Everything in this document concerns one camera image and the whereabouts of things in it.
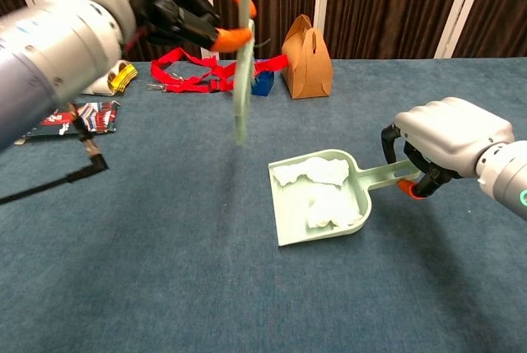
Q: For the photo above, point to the white tissue paper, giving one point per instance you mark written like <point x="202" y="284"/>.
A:
<point x="321" y="172"/>

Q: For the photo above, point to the right five-finger robot hand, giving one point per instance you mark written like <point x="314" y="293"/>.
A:
<point x="449" y="131"/>

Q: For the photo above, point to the blue plastic block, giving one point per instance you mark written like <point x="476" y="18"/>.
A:
<point x="263" y="83"/>

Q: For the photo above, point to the dark patterned snack packet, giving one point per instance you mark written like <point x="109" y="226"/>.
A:
<point x="99" y="116"/>

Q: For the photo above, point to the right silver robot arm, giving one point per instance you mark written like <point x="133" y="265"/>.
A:
<point x="506" y="176"/>

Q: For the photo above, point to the white snack package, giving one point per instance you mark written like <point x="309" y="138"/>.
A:
<point x="119" y="77"/>

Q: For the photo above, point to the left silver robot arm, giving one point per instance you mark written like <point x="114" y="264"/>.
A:
<point x="41" y="61"/>

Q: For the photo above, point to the left five-finger robot hand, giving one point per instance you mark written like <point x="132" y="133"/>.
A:
<point x="164" y="3"/>

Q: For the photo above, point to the mint green hand broom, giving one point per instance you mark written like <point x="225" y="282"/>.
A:
<point x="243" y="81"/>

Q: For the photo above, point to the brown paper gable box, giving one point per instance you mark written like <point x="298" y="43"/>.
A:
<point x="309" y="69"/>

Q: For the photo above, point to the mint green dustpan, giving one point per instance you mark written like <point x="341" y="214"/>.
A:
<point x="288" y="213"/>

